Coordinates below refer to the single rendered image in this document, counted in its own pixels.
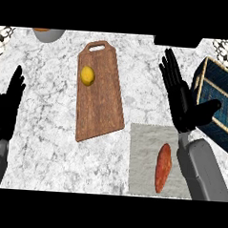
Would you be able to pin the dark blue basket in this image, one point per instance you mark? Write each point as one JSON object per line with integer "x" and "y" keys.
{"x": 220, "y": 101}

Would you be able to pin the grey placemat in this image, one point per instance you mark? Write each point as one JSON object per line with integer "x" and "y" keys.
{"x": 148, "y": 159}

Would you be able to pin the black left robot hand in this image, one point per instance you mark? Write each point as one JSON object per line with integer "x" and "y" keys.
{"x": 6, "y": 106}

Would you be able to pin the brown wooden cutting board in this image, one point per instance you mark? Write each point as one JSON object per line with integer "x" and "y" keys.
{"x": 99, "y": 92}

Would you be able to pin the yellow lemon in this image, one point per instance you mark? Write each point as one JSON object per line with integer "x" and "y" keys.
{"x": 87, "y": 75}

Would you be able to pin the grey pot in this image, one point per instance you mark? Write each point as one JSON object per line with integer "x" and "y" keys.
{"x": 48, "y": 34}

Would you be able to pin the orange sweet potato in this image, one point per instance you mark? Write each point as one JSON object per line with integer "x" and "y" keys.
{"x": 163, "y": 168}

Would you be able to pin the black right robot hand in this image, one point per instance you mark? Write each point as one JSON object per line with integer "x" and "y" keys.
{"x": 180, "y": 101}

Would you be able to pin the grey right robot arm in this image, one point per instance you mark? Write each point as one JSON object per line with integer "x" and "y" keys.
{"x": 201, "y": 170}

